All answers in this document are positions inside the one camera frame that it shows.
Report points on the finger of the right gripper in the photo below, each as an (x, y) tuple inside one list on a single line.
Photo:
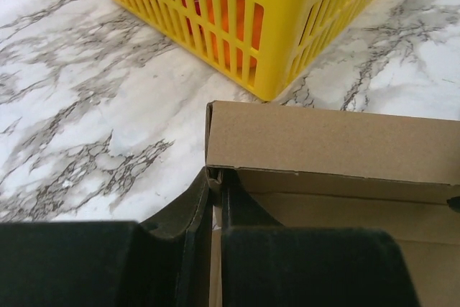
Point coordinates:
[(454, 203)]

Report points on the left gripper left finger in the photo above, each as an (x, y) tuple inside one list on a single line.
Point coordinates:
[(163, 261)]

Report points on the yellow plastic basket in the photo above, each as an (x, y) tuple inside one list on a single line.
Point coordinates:
[(263, 45)]

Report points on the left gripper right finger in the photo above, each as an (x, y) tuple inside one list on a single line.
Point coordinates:
[(265, 263)]

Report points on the brown cardboard box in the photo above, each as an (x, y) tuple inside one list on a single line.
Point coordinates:
[(317, 167)]

